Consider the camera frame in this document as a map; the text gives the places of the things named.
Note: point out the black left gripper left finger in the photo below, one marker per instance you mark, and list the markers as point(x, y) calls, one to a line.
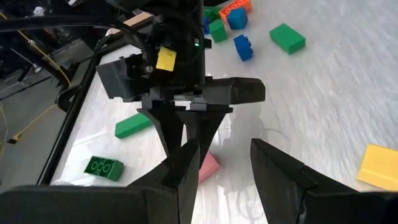
point(155, 202)

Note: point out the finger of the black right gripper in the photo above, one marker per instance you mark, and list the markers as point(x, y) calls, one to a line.
point(169, 130)
point(205, 127)

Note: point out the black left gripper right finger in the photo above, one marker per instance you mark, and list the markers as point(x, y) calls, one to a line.
point(280, 186)

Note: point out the pink toy block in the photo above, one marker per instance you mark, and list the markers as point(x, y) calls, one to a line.
point(209, 168)

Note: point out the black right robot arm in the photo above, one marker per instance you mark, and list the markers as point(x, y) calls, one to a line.
point(177, 31)

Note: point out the green long toy block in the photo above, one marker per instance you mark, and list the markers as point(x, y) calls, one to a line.
point(130, 127)

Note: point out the yellow sticky note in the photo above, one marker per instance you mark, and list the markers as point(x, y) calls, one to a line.
point(166, 59)

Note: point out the tan wooden strip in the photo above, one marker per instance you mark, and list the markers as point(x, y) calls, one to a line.
point(138, 20)

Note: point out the blue small toy block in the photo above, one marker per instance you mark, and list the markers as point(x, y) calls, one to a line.
point(243, 48)

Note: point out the green small toy block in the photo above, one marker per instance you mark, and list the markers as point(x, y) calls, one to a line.
point(218, 31)

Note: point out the yellow long toy block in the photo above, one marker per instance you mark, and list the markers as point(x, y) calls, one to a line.
point(379, 168)

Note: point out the white crumpled paper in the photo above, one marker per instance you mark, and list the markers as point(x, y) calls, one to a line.
point(38, 11)

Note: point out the black plug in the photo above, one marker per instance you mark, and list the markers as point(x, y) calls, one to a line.
point(14, 140)

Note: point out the orange toy block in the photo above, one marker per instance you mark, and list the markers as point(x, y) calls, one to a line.
point(241, 4)

